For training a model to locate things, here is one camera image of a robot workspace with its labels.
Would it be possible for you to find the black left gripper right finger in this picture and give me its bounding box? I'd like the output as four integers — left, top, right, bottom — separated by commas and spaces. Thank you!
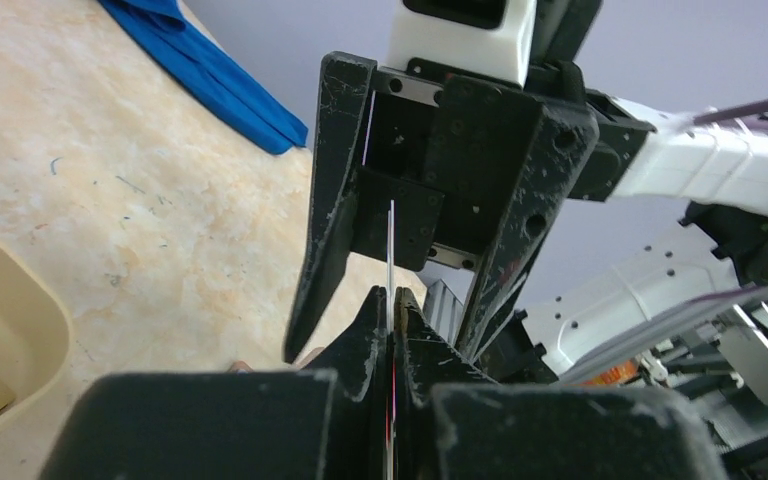
393, 288, 726, 479

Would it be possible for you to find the thin white credit card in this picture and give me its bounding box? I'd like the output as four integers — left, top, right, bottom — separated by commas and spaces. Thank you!
384, 199, 396, 480

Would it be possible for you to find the blue cloth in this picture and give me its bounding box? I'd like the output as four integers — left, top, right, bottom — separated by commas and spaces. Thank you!
100, 0, 308, 155

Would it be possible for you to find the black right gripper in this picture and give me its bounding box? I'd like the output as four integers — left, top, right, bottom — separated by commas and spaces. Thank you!
282, 51, 598, 363

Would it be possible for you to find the cream plastic tray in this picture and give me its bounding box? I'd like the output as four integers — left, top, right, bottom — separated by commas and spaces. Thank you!
0, 244, 73, 433

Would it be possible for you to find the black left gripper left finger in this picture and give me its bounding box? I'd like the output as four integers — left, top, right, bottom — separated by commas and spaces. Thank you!
41, 287, 386, 479

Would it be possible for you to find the tan leather card holder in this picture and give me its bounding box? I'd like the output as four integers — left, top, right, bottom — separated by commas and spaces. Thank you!
226, 347, 324, 374

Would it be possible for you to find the aluminium frame rail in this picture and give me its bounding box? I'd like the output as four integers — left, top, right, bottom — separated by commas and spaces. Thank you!
423, 279, 464, 346

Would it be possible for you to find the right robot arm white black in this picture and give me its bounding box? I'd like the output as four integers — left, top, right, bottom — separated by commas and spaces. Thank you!
283, 1, 768, 382

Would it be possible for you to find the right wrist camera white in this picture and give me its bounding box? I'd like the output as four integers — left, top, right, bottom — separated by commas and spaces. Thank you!
383, 0, 537, 87

